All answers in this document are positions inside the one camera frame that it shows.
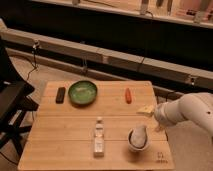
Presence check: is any black rectangular block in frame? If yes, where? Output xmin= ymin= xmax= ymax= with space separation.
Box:
xmin=56 ymin=87 xmax=66 ymax=104

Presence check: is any black chair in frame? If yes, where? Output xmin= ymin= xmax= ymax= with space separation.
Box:
xmin=0 ymin=37 xmax=38 ymax=156

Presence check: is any ceramic cup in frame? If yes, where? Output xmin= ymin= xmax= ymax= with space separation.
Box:
xmin=128 ymin=130 xmax=148 ymax=153

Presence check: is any green bowl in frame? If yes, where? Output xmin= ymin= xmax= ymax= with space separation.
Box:
xmin=68 ymin=80 xmax=98 ymax=106

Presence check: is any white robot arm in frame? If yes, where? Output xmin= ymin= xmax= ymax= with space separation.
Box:
xmin=137 ymin=92 xmax=213 ymax=136

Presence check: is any clear plastic bottle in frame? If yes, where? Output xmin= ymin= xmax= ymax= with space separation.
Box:
xmin=93 ymin=117 xmax=104 ymax=157

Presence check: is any black cable on wall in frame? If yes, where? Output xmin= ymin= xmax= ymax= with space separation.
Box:
xmin=25 ymin=41 xmax=40 ymax=82

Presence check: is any grey wall rail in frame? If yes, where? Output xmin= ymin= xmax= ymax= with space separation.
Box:
xmin=0 ymin=29 xmax=213 ymax=90

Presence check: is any wooden table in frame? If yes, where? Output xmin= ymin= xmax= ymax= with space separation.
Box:
xmin=18 ymin=81 xmax=174 ymax=171

